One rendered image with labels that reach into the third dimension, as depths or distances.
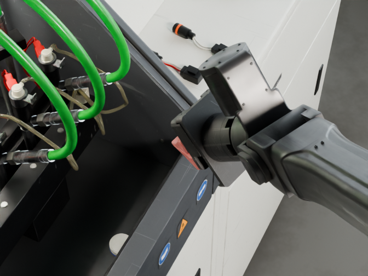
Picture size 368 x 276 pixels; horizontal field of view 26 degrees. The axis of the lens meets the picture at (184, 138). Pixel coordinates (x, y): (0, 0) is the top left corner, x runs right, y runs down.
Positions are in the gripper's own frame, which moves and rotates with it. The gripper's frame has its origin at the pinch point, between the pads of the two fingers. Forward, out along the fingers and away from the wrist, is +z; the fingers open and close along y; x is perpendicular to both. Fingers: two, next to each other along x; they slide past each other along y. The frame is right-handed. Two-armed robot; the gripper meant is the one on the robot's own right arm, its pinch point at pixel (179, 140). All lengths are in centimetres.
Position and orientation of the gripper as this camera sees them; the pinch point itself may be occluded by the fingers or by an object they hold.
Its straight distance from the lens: 100.1
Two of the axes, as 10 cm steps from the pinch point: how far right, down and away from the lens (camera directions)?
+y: -5.3, -7.9, -3.0
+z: -5.4, 0.5, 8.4
